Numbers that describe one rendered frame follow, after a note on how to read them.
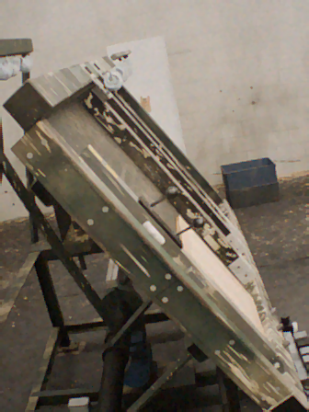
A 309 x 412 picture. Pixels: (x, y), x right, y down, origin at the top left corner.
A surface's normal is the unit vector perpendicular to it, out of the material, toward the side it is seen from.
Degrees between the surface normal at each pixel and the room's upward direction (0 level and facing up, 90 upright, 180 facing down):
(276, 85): 90
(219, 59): 90
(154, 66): 90
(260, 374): 90
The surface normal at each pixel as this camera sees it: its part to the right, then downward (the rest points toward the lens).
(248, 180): 0.04, 0.29
